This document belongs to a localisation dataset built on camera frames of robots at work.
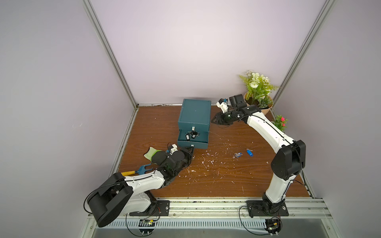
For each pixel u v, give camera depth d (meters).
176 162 0.63
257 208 0.73
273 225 0.70
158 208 0.73
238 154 0.92
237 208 0.74
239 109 0.65
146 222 0.71
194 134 0.93
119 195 0.43
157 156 0.93
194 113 0.87
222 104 0.79
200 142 0.83
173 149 0.79
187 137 0.92
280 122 0.89
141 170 0.87
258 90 0.91
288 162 0.47
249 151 0.93
